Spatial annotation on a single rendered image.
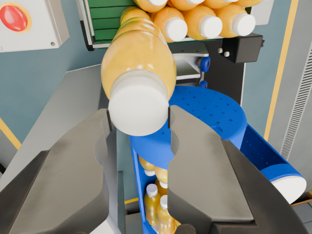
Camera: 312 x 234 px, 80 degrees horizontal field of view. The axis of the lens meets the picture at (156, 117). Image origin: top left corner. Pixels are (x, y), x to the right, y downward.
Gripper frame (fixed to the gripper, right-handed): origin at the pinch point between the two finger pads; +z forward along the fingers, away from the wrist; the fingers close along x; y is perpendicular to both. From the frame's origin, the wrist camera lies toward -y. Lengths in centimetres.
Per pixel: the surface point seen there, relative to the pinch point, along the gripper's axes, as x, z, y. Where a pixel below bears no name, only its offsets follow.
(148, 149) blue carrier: 0.0, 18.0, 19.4
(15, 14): -18.9, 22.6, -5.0
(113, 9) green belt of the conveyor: -7.1, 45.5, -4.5
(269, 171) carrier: 55, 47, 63
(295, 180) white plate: 65, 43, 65
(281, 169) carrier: 60, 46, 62
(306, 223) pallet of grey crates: 226, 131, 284
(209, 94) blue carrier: 17.4, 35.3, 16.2
